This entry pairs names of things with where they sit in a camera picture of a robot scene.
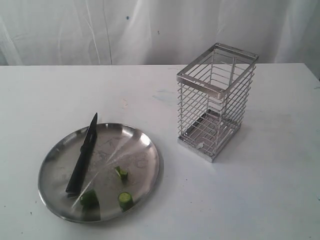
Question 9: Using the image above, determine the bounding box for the small green cut slice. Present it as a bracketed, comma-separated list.
[115, 166, 129, 181]

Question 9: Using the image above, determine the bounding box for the green vegetable piece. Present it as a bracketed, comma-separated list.
[80, 189, 99, 208]

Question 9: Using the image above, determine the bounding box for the black handled knife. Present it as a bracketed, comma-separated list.
[65, 112, 98, 197]

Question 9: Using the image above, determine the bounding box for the white backdrop curtain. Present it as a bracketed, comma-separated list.
[0, 0, 320, 65]

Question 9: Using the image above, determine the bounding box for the wire mesh utensil holder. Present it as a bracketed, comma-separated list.
[176, 42, 259, 163]

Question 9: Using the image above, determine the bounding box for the round stainless steel plate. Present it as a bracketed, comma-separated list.
[38, 123, 162, 223]

